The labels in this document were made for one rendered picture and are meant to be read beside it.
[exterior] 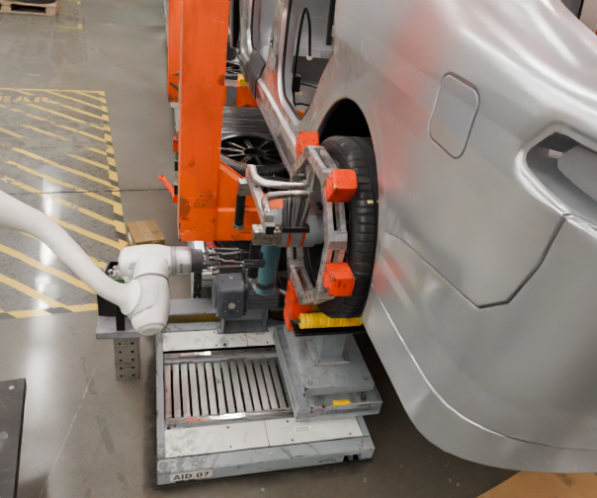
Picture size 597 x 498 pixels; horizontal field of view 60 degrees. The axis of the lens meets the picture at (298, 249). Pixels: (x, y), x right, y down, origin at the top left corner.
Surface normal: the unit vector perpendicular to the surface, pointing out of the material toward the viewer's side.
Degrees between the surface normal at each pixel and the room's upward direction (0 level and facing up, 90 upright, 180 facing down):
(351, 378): 0
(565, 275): 89
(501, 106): 90
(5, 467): 0
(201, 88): 90
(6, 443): 0
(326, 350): 90
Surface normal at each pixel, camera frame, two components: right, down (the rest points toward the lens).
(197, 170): 0.22, 0.55
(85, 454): 0.14, -0.84
